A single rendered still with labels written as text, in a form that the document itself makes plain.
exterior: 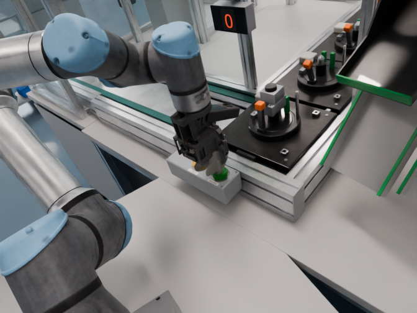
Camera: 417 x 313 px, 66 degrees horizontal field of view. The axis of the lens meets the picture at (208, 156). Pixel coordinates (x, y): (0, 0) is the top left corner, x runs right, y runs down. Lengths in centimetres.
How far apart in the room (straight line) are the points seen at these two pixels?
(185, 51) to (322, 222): 50
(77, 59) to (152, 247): 52
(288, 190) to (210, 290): 27
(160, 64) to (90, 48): 14
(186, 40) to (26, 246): 40
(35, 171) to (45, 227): 19
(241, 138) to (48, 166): 47
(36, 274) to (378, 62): 65
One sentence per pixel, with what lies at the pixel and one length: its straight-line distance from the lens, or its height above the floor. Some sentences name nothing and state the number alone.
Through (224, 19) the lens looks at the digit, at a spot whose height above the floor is 121.
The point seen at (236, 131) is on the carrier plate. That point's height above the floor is 97.
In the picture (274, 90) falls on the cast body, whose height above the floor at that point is 109.
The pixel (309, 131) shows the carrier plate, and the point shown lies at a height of 97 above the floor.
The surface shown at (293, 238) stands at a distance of 79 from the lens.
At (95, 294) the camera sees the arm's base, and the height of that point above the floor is 107.
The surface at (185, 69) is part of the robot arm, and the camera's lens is 57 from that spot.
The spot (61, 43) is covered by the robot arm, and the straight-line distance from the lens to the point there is 49.
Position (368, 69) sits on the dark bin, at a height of 121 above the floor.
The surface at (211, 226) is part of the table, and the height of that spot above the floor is 86.
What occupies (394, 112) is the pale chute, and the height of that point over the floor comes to 110.
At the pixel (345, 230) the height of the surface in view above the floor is 86.
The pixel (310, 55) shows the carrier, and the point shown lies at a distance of 118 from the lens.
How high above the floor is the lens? 152
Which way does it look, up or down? 41 degrees down
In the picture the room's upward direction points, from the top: 16 degrees counter-clockwise
